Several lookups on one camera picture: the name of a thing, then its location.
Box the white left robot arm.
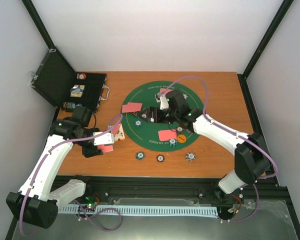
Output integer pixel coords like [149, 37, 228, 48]
[6, 106, 100, 229]

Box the white purple chip stack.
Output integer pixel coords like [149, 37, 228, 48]
[185, 152, 196, 162]

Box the orange big blind button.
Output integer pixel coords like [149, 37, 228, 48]
[177, 134, 187, 144]

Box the black poker case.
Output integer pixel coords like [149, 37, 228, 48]
[30, 49, 107, 112]

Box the red backed playing card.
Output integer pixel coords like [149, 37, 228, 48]
[121, 102, 143, 113]

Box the blue card box in case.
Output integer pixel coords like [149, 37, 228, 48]
[70, 84, 85, 98]

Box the chip row in case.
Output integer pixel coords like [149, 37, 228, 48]
[62, 101, 82, 112]

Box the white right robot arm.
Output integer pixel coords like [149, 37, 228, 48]
[139, 90, 272, 195]

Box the dark red chip stack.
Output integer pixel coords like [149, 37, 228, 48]
[156, 154, 165, 163]

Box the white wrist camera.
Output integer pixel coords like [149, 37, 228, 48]
[155, 93, 169, 110]
[93, 132, 115, 146]

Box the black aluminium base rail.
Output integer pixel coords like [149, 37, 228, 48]
[73, 175, 292, 207]

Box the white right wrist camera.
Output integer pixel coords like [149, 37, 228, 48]
[155, 93, 169, 110]

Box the playing card box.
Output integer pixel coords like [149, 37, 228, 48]
[110, 123, 126, 142]

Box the round green poker mat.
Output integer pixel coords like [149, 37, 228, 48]
[121, 81, 199, 152]

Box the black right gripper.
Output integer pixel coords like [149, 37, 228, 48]
[138, 107, 179, 124]

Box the orange chip in case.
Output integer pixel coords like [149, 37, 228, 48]
[76, 73, 87, 80]

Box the single blue poker chip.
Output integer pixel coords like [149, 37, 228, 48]
[134, 120, 142, 127]

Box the red playing card deck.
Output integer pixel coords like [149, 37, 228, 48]
[97, 145, 114, 153]

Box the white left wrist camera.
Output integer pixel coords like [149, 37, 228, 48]
[93, 132, 115, 146]

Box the blue poker chip stack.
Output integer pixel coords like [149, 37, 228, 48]
[135, 151, 145, 161]

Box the light blue cable duct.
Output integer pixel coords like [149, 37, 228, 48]
[57, 203, 220, 217]

